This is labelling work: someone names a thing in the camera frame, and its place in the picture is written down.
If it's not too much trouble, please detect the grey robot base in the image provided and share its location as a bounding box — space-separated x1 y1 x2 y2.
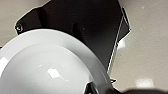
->
14 0 131 75

